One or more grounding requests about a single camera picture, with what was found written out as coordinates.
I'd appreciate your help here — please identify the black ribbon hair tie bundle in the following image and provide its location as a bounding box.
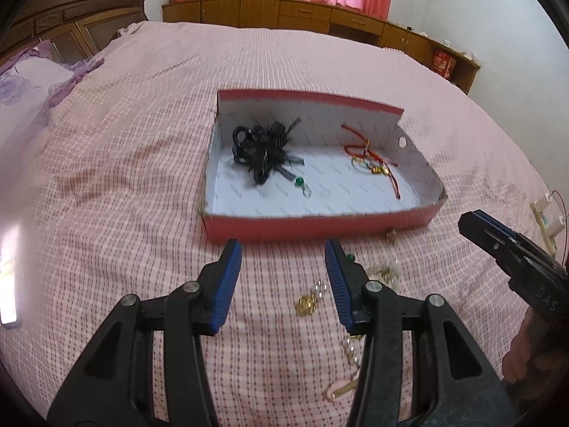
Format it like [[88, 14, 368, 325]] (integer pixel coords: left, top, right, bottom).
[[231, 116, 306, 186]]

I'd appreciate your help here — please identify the purple ruffled pillow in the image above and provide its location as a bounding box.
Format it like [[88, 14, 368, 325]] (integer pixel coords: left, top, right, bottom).
[[1, 39, 104, 151]]

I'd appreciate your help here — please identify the red box on shelf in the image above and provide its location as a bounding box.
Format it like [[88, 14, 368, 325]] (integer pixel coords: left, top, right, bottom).
[[432, 49, 456, 79]]

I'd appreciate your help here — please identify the long wooden low cabinet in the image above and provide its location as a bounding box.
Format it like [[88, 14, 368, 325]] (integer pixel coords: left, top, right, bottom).
[[162, 0, 480, 94]]

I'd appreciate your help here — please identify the pearl gold earring cluster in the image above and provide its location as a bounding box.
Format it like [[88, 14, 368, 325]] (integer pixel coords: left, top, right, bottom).
[[366, 259, 401, 292]]

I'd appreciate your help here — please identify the dark wooden headboard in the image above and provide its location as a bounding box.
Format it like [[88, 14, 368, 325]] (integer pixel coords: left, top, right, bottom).
[[1, 0, 147, 65]]

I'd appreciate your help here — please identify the pearl strand earring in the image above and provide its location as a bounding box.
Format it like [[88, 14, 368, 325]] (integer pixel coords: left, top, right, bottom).
[[342, 336, 365, 367]]

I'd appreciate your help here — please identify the glowing smartphone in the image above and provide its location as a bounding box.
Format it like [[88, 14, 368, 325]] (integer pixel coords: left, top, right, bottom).
[[0, 225, 20, 329]]

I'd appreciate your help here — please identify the red cardboard box tray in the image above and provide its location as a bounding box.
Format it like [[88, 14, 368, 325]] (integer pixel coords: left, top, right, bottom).
[[202, 90, 447, 243]]

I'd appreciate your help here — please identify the green gem earring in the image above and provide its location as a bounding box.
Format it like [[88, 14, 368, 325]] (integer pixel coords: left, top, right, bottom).
[[294, 176, 312, 197]]

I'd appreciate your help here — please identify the pink checkered bedspread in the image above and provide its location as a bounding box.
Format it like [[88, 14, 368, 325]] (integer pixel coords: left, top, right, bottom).
[[1, 22, 546, 415]]

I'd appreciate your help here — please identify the person's hand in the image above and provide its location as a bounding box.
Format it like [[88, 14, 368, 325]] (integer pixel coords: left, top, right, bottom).
[[501, 307, 566, 397]]

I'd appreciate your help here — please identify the red string gold bracelet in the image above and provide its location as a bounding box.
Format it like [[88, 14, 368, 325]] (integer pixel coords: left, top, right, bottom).
[[340, 123, 402, 200]]

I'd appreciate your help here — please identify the small gold charm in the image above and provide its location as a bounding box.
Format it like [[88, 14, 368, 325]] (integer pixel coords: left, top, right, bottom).
[[385, 230, 397, 245]]

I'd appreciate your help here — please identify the gold pearl brooch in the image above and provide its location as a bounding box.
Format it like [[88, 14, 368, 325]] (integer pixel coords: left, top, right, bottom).
[[295, 280, 328, 317]]

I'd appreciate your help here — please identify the pink gold hair clip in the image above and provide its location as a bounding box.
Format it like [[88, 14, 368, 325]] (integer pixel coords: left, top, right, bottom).
[[324, 376, 358, 403]]

